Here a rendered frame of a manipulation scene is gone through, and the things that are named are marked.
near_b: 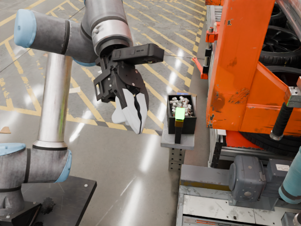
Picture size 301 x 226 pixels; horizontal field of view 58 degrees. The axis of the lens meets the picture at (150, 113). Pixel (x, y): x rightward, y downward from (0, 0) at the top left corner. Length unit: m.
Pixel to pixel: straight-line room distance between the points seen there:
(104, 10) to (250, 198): 1.13
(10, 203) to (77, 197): 0.31
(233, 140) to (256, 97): 0.48
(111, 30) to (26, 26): 0.22
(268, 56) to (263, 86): 0.93
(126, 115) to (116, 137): 1.55
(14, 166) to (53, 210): 0.30
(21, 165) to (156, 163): 0.94
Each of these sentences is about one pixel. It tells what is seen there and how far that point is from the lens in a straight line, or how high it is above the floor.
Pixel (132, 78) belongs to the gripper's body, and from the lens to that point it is 0.57.
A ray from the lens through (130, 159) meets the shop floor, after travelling 1.91.
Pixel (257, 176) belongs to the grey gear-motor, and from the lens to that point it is 1.39.
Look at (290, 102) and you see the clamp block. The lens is 0.97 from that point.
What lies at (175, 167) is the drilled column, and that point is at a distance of 1.82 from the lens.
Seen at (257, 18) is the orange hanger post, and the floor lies 1.08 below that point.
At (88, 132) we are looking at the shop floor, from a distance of 2.15.
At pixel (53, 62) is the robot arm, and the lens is 1.28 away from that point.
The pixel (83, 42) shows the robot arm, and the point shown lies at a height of 1.14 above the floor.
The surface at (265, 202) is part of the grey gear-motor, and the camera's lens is 1.72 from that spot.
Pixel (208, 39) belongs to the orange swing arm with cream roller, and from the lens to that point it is 2.45.
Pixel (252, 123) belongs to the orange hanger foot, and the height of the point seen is 0.58.
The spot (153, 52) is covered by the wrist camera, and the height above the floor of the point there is 1.20.
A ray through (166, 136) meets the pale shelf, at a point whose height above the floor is 0.45.
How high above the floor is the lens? 1.44
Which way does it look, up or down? 39 degrees down
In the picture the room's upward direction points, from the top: straight up
